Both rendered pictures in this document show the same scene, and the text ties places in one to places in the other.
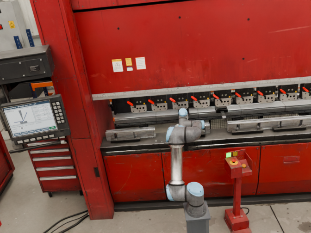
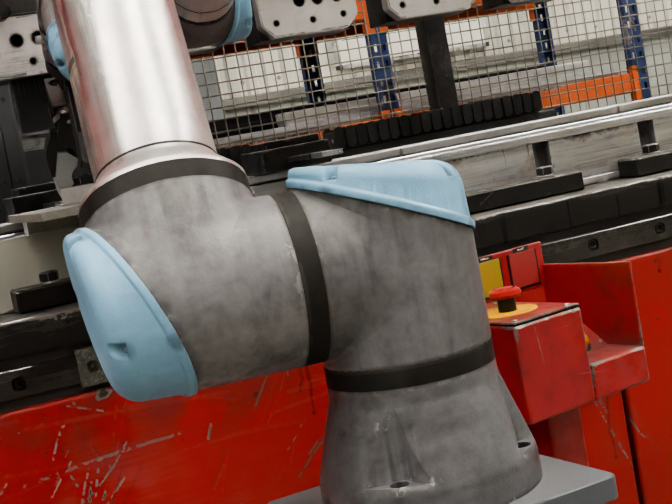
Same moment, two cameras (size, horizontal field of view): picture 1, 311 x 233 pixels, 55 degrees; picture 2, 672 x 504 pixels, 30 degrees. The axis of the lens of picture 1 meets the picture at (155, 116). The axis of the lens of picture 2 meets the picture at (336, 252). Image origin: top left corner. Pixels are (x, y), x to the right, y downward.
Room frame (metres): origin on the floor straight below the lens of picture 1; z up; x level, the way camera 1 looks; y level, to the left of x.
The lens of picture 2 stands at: (0.90, 0.18, 1.02)
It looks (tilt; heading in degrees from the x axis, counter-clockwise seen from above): 5 degrees down; 334
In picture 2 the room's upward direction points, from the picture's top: 11 degrees counter-clockwise
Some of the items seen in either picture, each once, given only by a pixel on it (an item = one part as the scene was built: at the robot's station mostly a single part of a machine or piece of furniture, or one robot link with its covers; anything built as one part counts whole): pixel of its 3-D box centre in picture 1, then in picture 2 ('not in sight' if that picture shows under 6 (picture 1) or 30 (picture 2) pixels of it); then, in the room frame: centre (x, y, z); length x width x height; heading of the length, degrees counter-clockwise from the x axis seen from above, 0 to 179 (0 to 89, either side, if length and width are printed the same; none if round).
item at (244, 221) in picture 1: (237, 221); not in sight; (2.14, -0.70, 0.06); 0.25 x 0.20 x 0.12; 6
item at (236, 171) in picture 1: (238, 163); (535, 326); (2.17, -0.70, 0.75); 0.20 x 0.16 x 0.18; 96
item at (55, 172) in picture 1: (61, 154); not in sight; (3.06, 1.19, 0.50); 0.50 x 0.50 x 1.00; 85
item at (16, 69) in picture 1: (29, 103); not in sight; (2.27, 1.01, 1.53); 0.51 x 0.25 x 0.85; 99
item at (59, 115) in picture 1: (38, 118); not in sight; (2.19, 0.95, 1.42); 0.45 x 0.12 x 0.36; 99
